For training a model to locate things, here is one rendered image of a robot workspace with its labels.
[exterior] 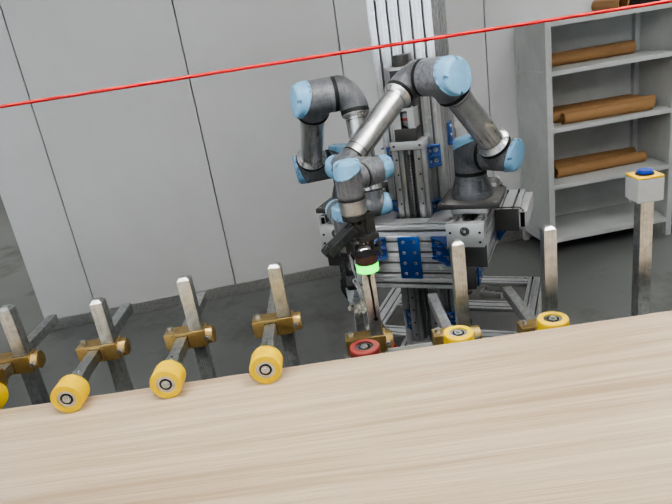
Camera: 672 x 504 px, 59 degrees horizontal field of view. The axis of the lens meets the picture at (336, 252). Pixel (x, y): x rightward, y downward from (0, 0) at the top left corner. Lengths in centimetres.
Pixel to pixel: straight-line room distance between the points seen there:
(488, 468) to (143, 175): 344
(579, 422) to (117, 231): 358
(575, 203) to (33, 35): 390
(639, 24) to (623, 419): 384
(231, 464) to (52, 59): 336
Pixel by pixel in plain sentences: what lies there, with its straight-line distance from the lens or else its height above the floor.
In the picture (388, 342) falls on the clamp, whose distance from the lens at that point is 171.
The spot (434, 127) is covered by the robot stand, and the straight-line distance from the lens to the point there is 242.
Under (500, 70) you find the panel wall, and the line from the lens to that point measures 447.
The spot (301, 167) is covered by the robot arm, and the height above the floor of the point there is 122.
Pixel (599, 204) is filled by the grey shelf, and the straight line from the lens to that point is 501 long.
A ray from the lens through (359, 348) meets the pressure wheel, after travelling 160.
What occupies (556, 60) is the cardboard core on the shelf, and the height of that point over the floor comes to 129.
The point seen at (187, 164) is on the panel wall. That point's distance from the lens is 420.
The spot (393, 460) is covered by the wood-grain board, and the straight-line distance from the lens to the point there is 123.
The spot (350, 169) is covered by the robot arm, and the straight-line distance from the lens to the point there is 161.
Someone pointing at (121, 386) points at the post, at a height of 83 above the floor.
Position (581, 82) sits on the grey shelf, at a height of 109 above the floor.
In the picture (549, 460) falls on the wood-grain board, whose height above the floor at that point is 90.
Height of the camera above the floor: 169
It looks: 20 degrees down
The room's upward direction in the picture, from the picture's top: 9 degrees counter-clockwise
